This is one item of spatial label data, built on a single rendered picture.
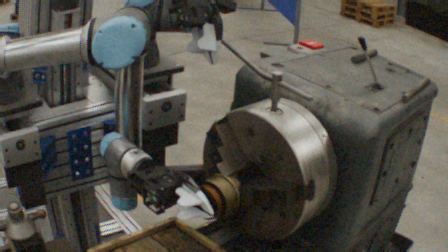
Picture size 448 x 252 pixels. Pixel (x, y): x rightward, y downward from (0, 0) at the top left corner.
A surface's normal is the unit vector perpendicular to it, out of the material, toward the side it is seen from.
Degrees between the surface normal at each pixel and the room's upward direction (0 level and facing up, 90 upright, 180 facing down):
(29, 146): 90
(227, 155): 45
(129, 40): 89
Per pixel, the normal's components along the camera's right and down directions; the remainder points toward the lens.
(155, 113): 0.61, 0.39
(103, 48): 0.19, 0.43
